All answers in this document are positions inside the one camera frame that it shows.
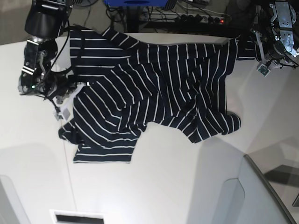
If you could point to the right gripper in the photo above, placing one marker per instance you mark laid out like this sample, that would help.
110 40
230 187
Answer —
58 87

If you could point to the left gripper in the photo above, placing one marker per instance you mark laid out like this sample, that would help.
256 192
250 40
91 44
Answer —
272 49

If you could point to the navy white striped t-shirt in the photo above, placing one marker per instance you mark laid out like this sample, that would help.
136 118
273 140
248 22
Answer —
130 83

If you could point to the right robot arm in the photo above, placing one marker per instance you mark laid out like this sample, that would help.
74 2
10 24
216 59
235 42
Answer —
46 21

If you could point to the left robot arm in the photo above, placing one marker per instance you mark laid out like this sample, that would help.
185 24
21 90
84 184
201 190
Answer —
276 30

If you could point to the blue plastic bin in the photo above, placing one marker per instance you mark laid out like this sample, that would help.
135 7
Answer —
136 3

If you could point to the white power strip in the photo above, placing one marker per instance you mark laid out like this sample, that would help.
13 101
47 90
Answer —
176 17

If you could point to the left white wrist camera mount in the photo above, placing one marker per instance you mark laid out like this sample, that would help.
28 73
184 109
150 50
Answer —
290 41

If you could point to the grey metal edge rail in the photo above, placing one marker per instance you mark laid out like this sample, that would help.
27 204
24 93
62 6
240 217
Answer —
281 206

